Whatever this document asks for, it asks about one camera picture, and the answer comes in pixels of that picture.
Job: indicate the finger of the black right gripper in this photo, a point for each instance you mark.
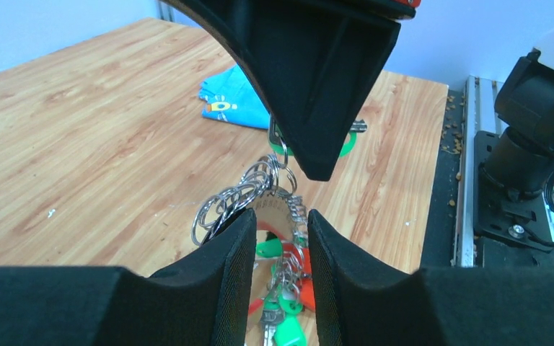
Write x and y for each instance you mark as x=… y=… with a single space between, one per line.
x=312 y=63

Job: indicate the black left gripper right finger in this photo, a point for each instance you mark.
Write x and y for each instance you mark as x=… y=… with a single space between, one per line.
x=361 y=300

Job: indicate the blue patterned cloth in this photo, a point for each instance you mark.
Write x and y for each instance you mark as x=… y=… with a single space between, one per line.
x=230 y=98

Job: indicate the green key tag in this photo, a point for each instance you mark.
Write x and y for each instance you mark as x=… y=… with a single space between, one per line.
x=274 y=138

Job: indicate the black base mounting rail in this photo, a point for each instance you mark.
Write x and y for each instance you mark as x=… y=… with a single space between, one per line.
x=450 y=239

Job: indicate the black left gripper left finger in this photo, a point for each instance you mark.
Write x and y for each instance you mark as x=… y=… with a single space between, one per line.
x=201 y=299

